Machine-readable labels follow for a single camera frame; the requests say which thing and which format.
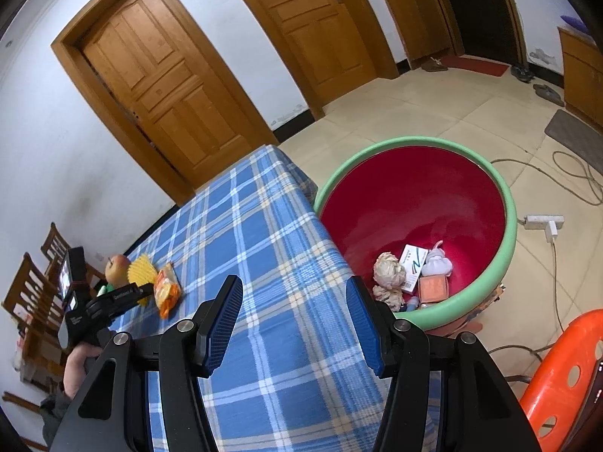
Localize wooden panel door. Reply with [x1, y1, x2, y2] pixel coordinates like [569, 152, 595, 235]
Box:
[51, 0, 279, 208]

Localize white power strip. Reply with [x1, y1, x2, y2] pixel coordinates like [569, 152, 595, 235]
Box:
[524, 215, 565, 230]

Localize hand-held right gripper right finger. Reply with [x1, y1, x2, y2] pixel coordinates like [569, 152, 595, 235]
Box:
[345, 275, 542, 452]

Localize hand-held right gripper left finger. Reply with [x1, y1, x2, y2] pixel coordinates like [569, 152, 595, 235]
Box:
[49, 274, 244, 452]

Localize colourful magazine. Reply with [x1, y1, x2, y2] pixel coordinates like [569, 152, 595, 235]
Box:
[464, 284, 507, 335]

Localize dark entrance door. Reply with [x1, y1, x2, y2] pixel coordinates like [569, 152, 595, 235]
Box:
[419, 0, 526, 67]

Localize orange cardboard box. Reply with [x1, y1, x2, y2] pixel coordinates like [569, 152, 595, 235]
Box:
[418, 274, 449, 303]

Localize wooden door with metal handle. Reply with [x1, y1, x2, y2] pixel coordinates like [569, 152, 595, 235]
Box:
[214, 0, 401, 121]

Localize blue plaid tablecloth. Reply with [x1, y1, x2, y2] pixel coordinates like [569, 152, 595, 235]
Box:
[110, 145, 444, 452]

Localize wooden chair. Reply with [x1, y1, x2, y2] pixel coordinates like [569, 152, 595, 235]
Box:
[40, 222, 107, 293]
[0, 253, 67, 387]

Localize grey slippers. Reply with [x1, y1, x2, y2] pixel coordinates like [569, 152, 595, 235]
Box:
[532, 83, 565, 107]

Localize red doormat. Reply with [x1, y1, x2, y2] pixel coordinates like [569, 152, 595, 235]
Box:
[440, 55, 510, 77]

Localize white box with stripes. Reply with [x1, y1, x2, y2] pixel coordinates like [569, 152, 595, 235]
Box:
[399, 244, 429, 293]

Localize white tissue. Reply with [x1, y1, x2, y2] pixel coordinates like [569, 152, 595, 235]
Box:
[372, 285, 405, 312]
[373, 252, 407, 290]

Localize orange plastic stool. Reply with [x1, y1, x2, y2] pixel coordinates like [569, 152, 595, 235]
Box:
[518, 310, 603, 452]

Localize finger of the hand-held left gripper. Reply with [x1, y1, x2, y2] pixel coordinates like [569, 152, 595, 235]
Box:
[132, 282, 156, 308]

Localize wooden cabinet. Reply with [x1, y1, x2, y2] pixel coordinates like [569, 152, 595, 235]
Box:
[557, 26, 603, 133]

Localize yellow foam fruit net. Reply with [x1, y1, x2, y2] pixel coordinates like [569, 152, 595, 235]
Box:
[123, 254, 158, 309]

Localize purple cloth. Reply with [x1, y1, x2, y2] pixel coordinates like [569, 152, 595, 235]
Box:
[560, 13, 589, 34]

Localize person's left hand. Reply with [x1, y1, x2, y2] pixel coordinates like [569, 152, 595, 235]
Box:
[63, 345, 102, 399]

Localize red yellow apple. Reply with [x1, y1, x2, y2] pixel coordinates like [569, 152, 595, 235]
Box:
[104, 254, 133, 286]

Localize orange snack packet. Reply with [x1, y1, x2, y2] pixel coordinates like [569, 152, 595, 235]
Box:
[155, 263, 184, 318]

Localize grey floor mat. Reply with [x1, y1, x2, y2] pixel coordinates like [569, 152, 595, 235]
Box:
[544, 109, 603, 165]

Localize small wooden cabinet door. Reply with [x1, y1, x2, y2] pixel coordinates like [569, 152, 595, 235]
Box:
[381, 0, 455, 70]

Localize grey charger cable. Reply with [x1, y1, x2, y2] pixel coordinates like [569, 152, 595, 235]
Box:
[487, 240, 573, 359]

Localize red basin with green rim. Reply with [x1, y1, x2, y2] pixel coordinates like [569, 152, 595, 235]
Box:
[313, 136, 518, 331]

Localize grey coiled cable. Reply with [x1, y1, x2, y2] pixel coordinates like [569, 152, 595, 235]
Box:
[490, 151, 603, 224]

